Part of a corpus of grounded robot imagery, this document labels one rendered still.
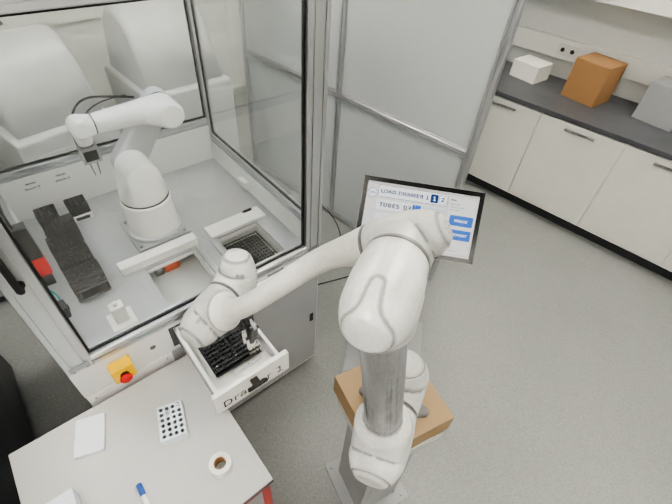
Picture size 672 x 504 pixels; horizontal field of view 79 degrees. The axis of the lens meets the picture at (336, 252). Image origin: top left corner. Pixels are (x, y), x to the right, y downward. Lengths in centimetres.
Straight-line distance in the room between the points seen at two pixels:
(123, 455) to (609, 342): 283
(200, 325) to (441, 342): 192
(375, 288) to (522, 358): 226
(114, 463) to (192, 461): 24
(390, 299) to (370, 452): 58
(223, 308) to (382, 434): 51
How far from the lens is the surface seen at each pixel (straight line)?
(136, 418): 167
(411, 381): 125
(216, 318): 108
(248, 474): 151
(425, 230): 80
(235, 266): 115
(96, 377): 166
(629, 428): 297
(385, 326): 67
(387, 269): 71
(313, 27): 132
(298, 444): 234
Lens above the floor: 220
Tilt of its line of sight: 44 degrees down
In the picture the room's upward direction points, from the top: 5 degrees clockwise
